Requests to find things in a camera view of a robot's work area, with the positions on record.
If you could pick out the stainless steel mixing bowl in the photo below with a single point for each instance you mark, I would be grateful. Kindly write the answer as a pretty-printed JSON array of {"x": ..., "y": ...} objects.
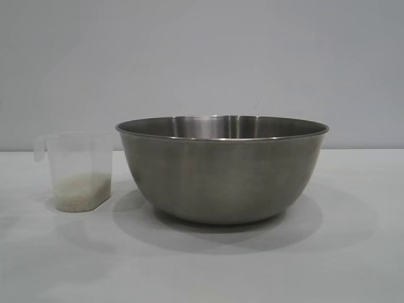
[{"x": 221, "y": 176}]

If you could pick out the clear plastic measuring cup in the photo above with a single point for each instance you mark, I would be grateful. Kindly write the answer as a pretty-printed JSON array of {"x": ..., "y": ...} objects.
[{"x": 79, "y": 154}]

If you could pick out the white rice grains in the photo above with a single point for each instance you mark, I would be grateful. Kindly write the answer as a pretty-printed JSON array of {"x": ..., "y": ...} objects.
[{"x": 82, "y": 192}]

